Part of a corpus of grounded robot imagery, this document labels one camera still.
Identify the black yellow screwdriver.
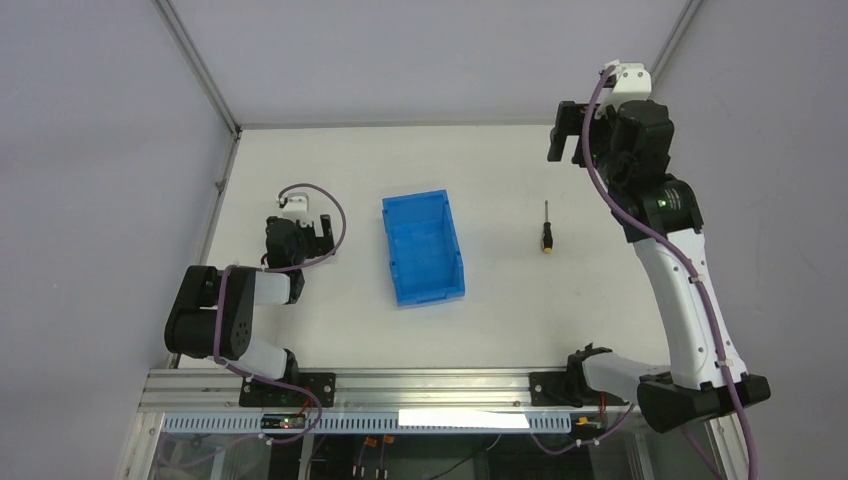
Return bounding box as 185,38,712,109
541,200,554,254

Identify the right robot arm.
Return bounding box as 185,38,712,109
559,100,771,433

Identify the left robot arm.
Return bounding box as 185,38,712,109
164,214,335,385

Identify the blue plastic bin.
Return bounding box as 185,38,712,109
382,189,466,308

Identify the small green circuit board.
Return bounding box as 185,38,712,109
260,414,308,430

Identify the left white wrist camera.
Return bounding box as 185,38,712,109
278,192,310,223

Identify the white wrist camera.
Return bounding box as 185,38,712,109
278,192,310,223
594,60,653,119

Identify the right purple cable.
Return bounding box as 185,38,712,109
580,64,760,480

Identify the purple cable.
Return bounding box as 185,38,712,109
212,183,348,465
580,64,760,480

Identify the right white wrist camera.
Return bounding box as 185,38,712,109
594,60,653,119

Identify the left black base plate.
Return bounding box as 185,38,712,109
238,371,337,408

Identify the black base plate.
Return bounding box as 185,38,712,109
238,371,337,408
528,370,626,408

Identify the aluminium frame rail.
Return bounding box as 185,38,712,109
137,367,735,413

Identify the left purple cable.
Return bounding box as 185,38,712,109
212,183,348,465

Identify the slotted grey cable duct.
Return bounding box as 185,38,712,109
162,409,572,435

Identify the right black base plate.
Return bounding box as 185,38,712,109
528,370,626,408

